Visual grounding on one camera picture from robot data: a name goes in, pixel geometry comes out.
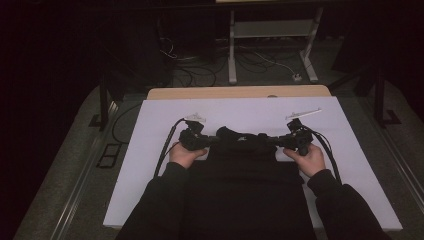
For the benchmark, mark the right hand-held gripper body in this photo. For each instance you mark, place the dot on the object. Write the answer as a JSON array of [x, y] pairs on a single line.
[[298, 138]]

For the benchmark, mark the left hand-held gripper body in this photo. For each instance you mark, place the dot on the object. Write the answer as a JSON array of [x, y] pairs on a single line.
[[193, 138]]

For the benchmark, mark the black tank top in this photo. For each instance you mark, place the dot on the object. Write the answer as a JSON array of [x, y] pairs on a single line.
[[246, 186]]

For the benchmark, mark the person's left hand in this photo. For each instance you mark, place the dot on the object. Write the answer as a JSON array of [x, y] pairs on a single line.
[[183, 156]]

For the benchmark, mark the person's right hand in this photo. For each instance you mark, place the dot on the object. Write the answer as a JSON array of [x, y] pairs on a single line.
[[311, 163]]

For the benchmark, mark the white table cover board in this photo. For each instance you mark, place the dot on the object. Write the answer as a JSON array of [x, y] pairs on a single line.
[[246, 111]]

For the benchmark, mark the white plug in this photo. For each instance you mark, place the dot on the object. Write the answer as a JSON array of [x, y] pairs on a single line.
[[297, 77]]

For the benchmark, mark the black metal stand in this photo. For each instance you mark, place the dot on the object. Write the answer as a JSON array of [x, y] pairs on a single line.
[[380, 96], [104, 100]]

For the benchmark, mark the metal floor rail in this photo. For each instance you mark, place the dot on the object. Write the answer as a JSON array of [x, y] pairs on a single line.
[[396, 156], [83, 176]]

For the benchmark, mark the grey metal desk frame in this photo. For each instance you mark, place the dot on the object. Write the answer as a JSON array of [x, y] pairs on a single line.
[[273, 28]]

